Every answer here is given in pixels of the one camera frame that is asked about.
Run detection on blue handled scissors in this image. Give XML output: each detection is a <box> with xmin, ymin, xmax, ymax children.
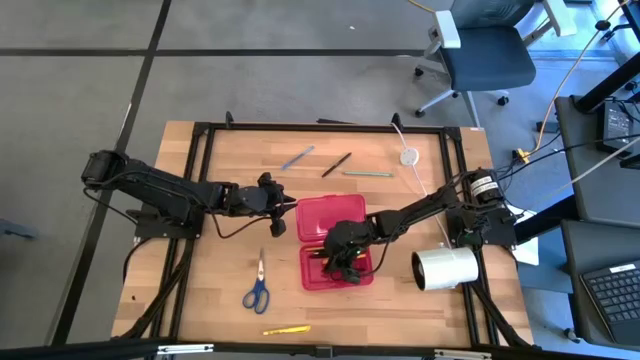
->
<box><xmin>241</xmin><ymin>246</ymin><xmax>272</xmax><ymax>316</ymax></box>

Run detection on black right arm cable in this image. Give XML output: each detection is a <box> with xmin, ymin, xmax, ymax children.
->
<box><xmin>359</xmin><ymin>230</ymin><xmax>401</xmax><ymax>279</ymax></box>

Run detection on black desk leg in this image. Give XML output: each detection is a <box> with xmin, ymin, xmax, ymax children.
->
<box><xmin>573</xmin><ymin>49</ymin><xmax>640</xmax><ymax>114</ymax></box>

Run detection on white navy office chair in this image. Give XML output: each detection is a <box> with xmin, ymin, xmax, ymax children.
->
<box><xmin>413</xmin><ymin>0</ymin><xmax>577</xmax><ymax>129</ymax></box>

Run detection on yellow highlighter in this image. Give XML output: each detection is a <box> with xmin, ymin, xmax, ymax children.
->
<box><xmin>262</xmin><ymin>324</ymin><xmax>313</xmax><ymax>337</ymax></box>

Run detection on black table frame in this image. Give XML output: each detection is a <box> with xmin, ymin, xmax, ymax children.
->
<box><xmin>112</xmin><ymin>110</ymin><xmax>534</xmax><ymax>351</ymax></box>

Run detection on pink translucent supply box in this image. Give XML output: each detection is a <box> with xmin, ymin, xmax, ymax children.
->
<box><xmin>294</xmin><ymin>193</ymin><xmax>376</xmax><ymax>293</ymax></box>

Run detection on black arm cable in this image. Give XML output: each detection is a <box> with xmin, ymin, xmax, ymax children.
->
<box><xmin>359</xmin><ymin>230</ymin><xmax>401</xmax><ymax>279</ymax></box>
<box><xmin>209</xmin><ymin>209</ymin><xmax>276</xmax><ymax>240</ymax></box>

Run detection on black rig crossbar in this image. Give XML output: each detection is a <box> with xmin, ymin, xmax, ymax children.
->
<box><xmin>0</xmin><ymin>337</ymin><xmax>640</xmax><ymax>360</ymax></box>

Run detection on light green pencil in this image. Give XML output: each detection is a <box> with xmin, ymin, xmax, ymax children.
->
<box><xmin>342</xmin><ymin>170</ymin><xmax>395</xmax><ymax>179</ymax></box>

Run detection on black power adapter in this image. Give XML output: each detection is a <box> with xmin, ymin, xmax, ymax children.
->
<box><xmin>596</xmin><ymin>99</ymin><xmax>635</xmax><ymax>154</ymax></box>

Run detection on white paper sheet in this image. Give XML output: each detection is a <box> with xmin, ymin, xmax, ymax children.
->
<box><xmin>508</xmin><ymin>204</ymin><xmax>542</xmax><ymax>267</ymax></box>

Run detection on black keyboard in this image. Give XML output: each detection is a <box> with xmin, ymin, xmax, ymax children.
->
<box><xmin>578</xmin><ymin>259</ymin><xmax>640</xmax><ymax>347</ymax></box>

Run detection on blue pen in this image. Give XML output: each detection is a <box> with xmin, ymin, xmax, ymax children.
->
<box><xmin>279</xmin><ymin>144</ymin><xmax>317</xmax><ymax>172</ymax></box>

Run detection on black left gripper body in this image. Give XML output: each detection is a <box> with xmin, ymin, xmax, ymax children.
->
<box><xmin>234</xmin><ymin>172</ymin><xmax>284</xmax><ymax>219</ymax></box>

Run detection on dark grey desk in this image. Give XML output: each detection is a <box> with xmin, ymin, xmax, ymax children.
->
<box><xmin>553</xmin><ymin>93</ymin><xmax>640</xmax><ymax>227</ymax></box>
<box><xmin>559</xmin><ymin>218</ymin><xmax>640</xmax><ymax>351</ymax></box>

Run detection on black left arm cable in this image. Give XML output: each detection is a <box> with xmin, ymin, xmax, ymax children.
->
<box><xmin>209</xmin><ymin>209</ymin><xmax>276</xmax><ymax>240</ymax></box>

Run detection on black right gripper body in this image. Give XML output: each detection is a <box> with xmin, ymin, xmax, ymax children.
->
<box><xmin>322</xmin><ymin>218</ymin><xmax>375</xmax><ymax>266</ymax></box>

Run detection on black marker white print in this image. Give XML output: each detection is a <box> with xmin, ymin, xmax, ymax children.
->
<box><xmin>320</xmin><ymin>151</ymin><xmax>353</xmax><ymax>179</ymax></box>

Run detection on white desk lamp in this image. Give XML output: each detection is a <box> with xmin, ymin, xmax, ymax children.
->
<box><xmin>410</xmin><ymin>242</ymin><xmax>481</xmax><ymax>293</ymax></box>

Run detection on yellow cable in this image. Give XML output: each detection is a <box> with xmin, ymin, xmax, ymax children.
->
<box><xmin>514</xmin><ymin>0</ymin><xmax>632</xmax><ymax>165</ymax></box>

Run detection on white lamp cable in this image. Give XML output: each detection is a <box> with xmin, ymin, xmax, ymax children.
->
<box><xmin>389</xmin><ymin>121</ymin><xmax>454</xmax><ymax>250</ymax></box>

